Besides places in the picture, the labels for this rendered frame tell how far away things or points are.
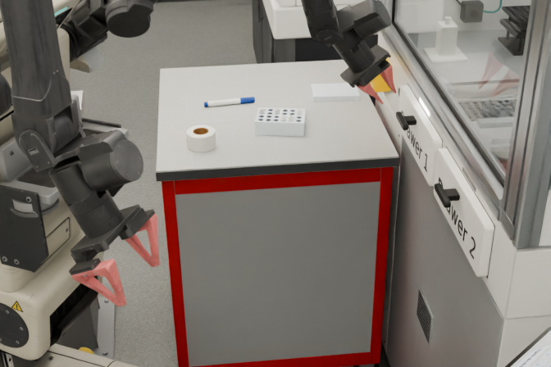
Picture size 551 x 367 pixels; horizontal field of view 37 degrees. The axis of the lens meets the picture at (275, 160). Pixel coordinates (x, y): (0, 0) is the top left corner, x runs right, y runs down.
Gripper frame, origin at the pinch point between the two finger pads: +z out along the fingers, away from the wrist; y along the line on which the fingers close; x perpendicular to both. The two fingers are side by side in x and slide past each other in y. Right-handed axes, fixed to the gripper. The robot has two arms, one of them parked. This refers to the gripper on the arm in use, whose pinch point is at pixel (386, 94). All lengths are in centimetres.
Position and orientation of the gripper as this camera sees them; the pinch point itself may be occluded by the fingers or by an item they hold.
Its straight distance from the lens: 176.3
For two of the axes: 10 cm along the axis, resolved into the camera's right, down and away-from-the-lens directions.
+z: 5.8, 6.7, 4.5
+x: -2.7, -3.7, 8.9
